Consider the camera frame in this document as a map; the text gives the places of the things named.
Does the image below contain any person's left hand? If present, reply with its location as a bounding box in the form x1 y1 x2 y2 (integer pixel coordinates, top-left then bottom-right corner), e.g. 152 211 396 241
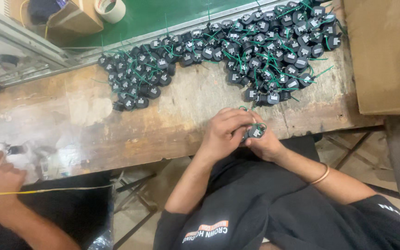
199 107 258 162

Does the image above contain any person's right hand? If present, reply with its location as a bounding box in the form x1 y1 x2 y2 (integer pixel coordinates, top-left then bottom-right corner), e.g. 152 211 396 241
244 120 287 162

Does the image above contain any black coil with green wire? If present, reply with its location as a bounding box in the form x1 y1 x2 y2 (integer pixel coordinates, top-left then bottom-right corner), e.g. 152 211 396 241
239 106 267 141

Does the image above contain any person's black shirt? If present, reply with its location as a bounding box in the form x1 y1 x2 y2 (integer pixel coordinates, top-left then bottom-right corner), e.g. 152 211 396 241
153 135 400 250

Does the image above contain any copper bangle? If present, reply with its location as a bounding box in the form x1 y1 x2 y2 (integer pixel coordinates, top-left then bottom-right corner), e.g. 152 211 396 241
309 163 331 185

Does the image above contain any green conveyor belt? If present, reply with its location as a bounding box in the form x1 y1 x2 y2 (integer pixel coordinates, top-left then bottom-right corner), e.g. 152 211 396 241
71 0 266 48

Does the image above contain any white adhesive tape roll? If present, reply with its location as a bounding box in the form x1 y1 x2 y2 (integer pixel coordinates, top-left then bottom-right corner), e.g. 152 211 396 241
94 0 127 24

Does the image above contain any small brown cardboard box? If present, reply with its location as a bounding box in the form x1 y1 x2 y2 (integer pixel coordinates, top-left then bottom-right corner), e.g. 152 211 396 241
5 0 104 36

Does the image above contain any small black metal component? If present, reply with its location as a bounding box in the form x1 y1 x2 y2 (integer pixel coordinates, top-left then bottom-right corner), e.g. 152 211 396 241
6 144 28 156

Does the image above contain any pile of black wired coils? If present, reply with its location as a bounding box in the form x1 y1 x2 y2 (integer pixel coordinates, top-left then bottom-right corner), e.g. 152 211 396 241
97 0 344 112

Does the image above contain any dark metal table frame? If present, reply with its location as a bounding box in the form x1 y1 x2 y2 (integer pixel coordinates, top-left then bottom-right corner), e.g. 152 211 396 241
320 128 386 171

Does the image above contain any dark metal stool frame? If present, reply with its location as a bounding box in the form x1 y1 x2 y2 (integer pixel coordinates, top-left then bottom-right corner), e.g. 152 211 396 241
112 169 167 250

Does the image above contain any thin yellow wire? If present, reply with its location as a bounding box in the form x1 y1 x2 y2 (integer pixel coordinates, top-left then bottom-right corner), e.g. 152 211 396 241
0 185 114 196

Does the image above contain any aluminium conveyor frame rail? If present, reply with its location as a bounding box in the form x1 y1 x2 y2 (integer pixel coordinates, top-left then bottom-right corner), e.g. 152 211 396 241
0 0 298 87

